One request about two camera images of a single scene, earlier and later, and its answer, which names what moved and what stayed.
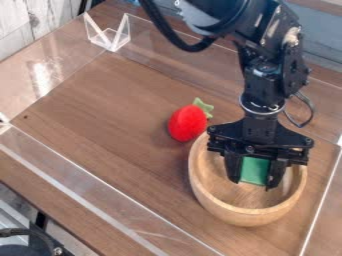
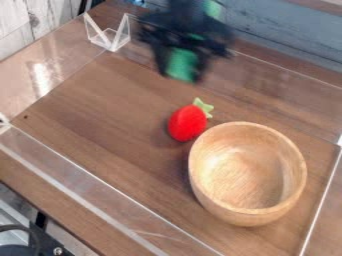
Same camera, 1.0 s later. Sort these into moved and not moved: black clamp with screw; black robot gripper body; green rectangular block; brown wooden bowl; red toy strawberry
Moved: green rectangular block; black robot gripper body
Not moved: brown wooden bowl; red toy strawberry; black clamp with screw
